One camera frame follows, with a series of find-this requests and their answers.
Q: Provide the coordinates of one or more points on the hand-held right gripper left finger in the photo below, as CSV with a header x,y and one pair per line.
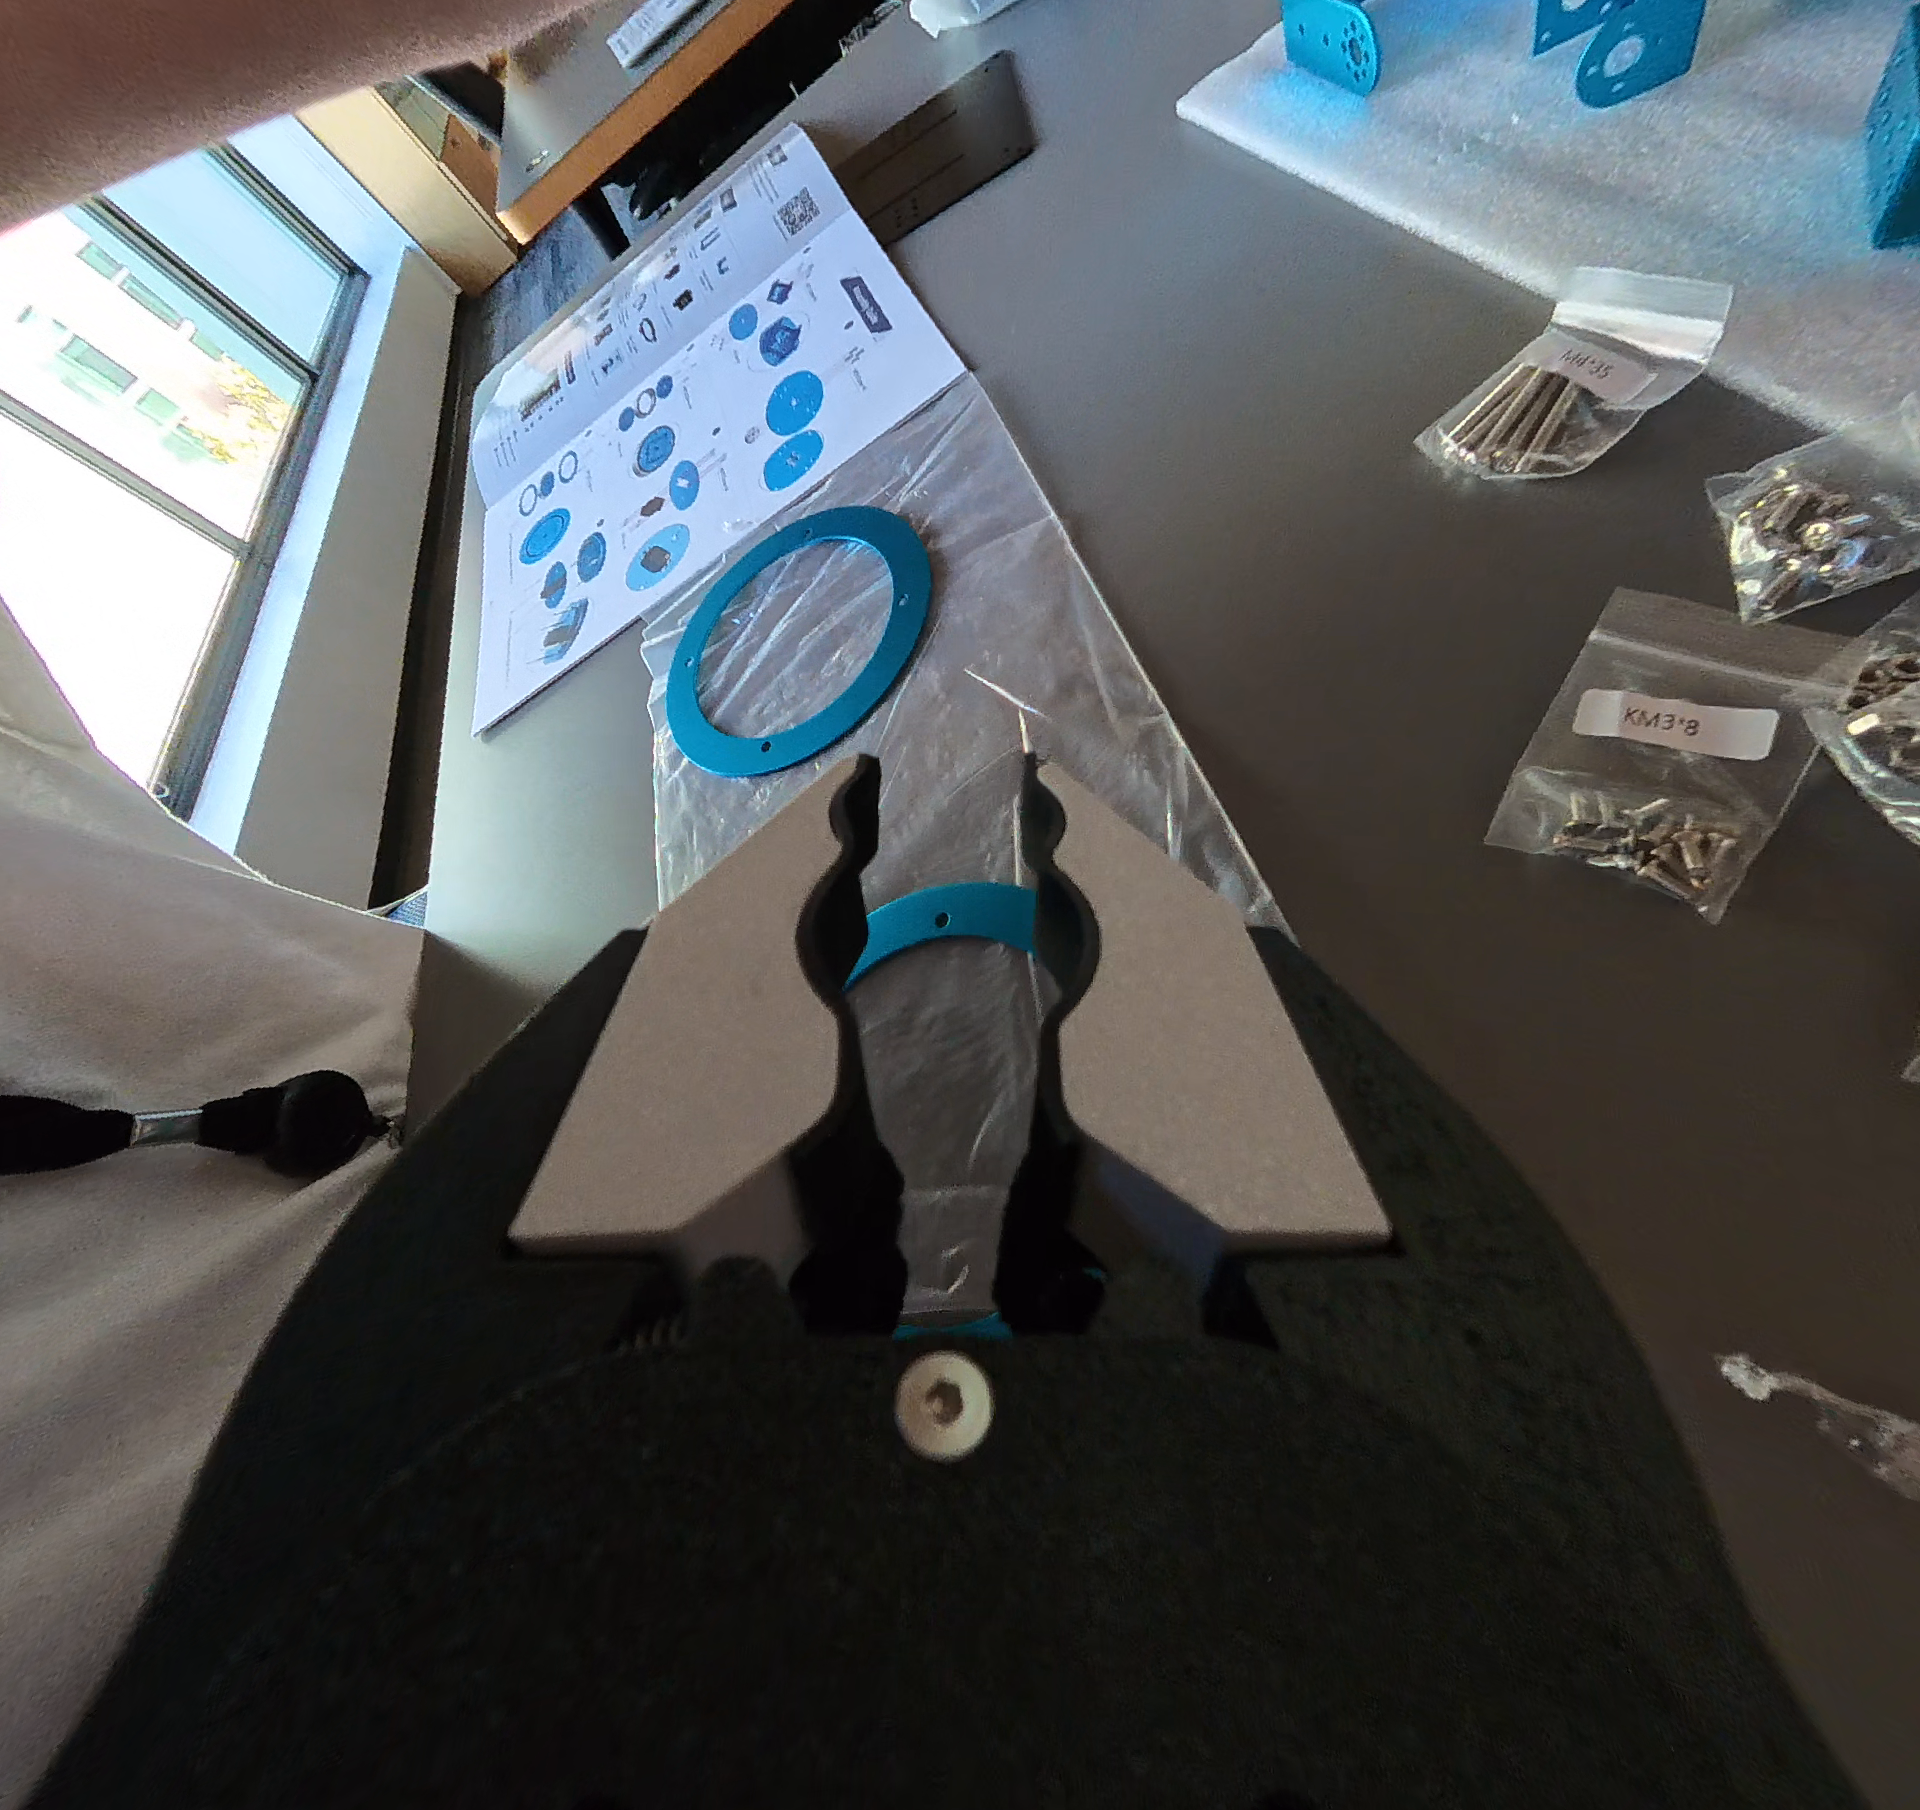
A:
x,y
705,1074

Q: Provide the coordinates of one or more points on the office desk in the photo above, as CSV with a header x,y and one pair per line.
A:
x,y
554,131

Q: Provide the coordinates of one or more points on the small blue U bracket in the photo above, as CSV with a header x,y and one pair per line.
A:
x,y
1621,62

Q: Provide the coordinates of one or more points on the clear plastic bag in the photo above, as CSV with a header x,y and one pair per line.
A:
x,y
1050,611

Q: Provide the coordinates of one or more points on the large window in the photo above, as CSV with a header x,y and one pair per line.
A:
x,y
135,490

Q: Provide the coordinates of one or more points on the grey desk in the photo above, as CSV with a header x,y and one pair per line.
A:
x,y
1274,490

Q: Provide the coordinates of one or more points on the open printed instruction manual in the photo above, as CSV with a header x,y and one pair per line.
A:
x,y
720,340

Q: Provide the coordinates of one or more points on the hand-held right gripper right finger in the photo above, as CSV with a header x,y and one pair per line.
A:
x,y
1200,1074

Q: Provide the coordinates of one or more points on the torn clear plastic scrap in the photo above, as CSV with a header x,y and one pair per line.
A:
x,y
1801,1399

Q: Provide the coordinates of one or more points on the pile of small hardware bags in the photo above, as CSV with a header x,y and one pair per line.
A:
x,y
1650,791

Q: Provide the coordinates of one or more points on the blue box servo bracket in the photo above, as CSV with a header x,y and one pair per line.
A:
x,y
1899,160

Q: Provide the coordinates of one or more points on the white foam sheet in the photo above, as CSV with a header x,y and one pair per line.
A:
x,y
1500,174

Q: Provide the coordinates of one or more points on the person's light shirt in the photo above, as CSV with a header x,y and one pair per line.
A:
x,y
151,1390

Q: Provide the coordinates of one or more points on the person's left forearm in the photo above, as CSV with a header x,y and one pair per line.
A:
x,y
300,11

